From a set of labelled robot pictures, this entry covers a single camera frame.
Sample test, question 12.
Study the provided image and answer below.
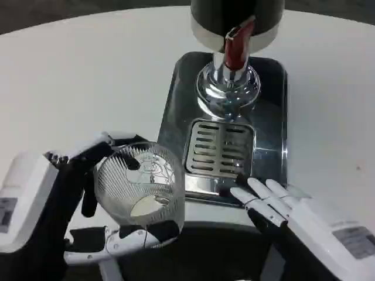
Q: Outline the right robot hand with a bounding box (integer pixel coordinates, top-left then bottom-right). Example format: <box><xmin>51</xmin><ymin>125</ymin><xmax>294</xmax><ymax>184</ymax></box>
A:
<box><xmin>219</xmin><ymin>174</ymin><xmax>375</xmax><ymax>281</ymax></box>

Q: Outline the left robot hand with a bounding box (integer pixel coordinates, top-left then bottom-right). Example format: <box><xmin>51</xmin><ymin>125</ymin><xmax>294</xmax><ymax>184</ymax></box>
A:
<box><xmin>0</xmin><ymin>131</ymin><xmax>180</xmax><ymax>281</ymax></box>

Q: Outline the clear ribbed glass cup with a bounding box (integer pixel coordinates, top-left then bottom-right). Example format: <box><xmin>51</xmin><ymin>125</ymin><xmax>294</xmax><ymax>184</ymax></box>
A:
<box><xmin>93</xmin><ymin>140</ymin><xmax>186</xmax><ymax>235</ymax></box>

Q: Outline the steel drip tray base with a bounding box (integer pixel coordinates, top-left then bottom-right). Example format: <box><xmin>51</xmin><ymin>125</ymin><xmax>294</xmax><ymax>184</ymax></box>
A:
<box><xmin>157</xmin><ymin>51</ymin><xmax>288</xmax><ymax>210</ymax></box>

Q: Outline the slotted steel drip grid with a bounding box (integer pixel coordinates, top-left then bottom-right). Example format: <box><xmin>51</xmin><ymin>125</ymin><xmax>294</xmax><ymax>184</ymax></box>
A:
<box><xmin>183</xmin><ymin>118</ymin><xmax>256</xmax><ymax>177</ymax></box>

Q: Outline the steel drink dispenser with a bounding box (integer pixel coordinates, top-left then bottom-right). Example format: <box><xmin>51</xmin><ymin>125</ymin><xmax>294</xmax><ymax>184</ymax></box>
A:
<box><xmin>189</xmin><ymin>0</ymin><xmax>287</xmax><ymax>122</ymax></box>

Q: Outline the red dispenser tap handle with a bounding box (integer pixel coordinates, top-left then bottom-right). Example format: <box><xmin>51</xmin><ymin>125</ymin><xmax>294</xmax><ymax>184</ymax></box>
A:
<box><xmin>224</xmin><ymin>16</ymin><xmax>255</xmax><ymax>70</ymax></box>

